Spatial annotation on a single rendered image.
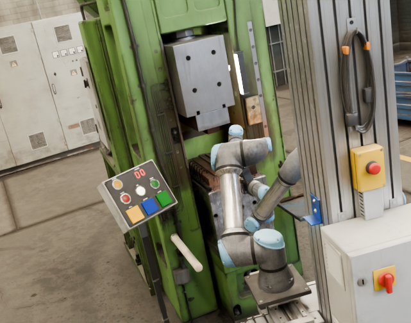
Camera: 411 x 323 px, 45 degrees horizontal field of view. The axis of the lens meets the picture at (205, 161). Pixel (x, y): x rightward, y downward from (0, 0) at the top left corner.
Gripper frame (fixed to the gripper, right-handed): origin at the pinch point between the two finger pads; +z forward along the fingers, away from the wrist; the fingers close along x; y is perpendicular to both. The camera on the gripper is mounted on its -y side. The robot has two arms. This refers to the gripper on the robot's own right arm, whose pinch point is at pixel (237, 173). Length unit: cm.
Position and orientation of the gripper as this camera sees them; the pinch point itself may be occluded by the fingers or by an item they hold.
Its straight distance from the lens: 277.1
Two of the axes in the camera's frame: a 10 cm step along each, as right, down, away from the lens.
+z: -3.5, -2.2, 9.1
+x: 9.1, -2.9, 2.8
